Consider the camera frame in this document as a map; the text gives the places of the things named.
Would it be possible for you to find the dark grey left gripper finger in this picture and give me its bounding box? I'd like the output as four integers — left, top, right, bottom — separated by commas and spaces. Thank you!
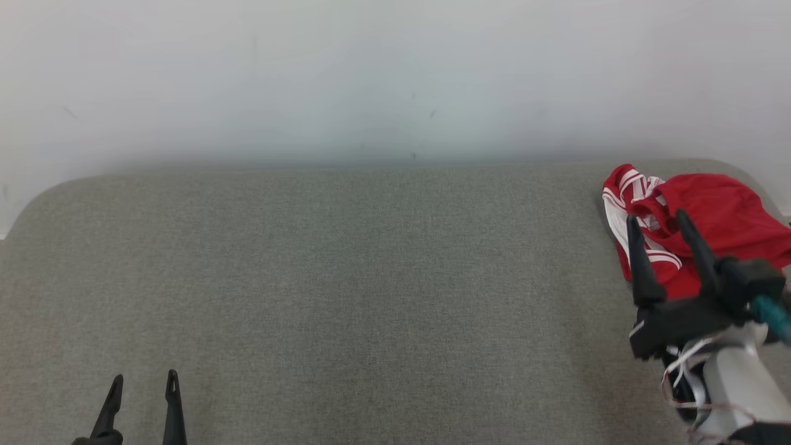
71, 374, 124, 445
162, 369, 188, 445

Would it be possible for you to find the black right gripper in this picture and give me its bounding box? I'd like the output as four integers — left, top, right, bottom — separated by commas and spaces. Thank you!
625, 209, 750, 361

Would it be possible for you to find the red basketball jersey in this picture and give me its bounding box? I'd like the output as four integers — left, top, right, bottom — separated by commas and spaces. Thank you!
630, 173, 791, 302

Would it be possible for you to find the teal right camera cable connector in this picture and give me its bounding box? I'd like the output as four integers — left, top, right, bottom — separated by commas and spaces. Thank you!
751, 295, 791, 344

